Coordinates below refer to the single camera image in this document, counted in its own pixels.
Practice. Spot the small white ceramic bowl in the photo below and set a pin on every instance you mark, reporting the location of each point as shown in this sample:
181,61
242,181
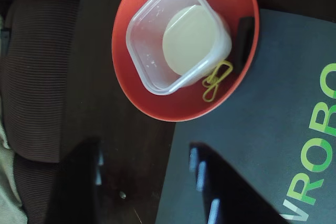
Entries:
189,43

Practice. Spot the black plastic grip piece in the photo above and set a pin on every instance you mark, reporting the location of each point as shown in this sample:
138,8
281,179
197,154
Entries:
244,43

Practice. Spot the large red bowl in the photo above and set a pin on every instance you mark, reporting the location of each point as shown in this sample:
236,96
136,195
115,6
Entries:
183,106

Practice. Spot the grey WOWROBO mat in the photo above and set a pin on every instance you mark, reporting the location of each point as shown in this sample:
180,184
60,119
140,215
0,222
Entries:
262,103

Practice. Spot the clear square plastic container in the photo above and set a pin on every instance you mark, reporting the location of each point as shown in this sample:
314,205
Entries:
147,37

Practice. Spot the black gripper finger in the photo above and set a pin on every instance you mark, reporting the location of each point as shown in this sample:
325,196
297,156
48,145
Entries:
236,203
73,187

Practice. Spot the brown ribbed sofa cushion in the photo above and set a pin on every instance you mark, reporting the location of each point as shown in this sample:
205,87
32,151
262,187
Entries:
39,77

